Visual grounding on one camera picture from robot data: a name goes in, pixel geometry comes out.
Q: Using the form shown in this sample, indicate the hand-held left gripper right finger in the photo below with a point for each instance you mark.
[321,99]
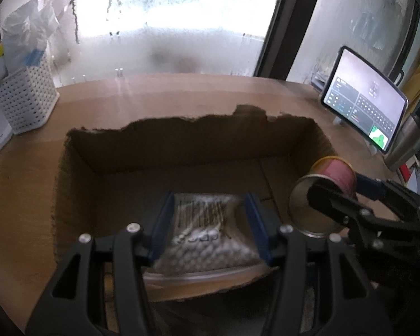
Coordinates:
[257,224]

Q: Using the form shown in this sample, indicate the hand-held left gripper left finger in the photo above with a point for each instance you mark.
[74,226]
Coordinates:
[162,224]

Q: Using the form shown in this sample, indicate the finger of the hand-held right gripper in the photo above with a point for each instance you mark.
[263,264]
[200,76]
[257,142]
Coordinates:
[367,186]
[332,203]

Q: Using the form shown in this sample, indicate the pink label tin can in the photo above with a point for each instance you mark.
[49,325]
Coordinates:
[336,175]

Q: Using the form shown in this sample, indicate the clear plastic zip bag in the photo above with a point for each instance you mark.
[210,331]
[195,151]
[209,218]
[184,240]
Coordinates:
[203,231]

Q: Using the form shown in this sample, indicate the torn cardboard box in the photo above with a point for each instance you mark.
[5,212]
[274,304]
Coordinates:
[161,154]

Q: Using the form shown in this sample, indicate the small red item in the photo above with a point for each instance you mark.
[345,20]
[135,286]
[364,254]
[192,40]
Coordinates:
[404,173]

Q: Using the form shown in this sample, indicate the stainless steel tumbler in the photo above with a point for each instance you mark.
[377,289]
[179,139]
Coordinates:
[404,143]

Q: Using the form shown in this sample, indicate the tablet with lit screen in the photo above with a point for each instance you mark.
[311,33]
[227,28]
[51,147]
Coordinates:
[357,87]

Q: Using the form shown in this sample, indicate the small grey stacked object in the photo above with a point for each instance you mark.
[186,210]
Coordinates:
[320,82]

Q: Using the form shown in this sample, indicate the white perforated basket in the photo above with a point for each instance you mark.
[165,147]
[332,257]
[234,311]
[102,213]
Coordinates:
[24,98]

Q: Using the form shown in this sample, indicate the crumpled clear plastic bag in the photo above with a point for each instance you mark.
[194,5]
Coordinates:
[24,31]

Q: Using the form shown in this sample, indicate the dark window frame post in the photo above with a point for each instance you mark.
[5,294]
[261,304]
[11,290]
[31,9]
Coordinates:
[287,24]

